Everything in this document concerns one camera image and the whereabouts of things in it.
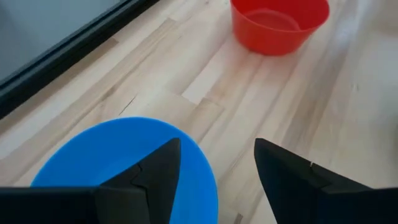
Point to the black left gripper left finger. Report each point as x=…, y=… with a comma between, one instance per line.
x=155, y=186

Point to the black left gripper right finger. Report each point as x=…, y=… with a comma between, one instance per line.
x=289, y=186

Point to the blue plastic bowl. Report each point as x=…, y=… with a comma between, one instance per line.
x=93, y=155

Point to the red plastic bowl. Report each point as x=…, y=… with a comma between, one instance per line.
x=264, y=40

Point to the black aluminium table frame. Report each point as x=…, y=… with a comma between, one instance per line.
x=62, y=56

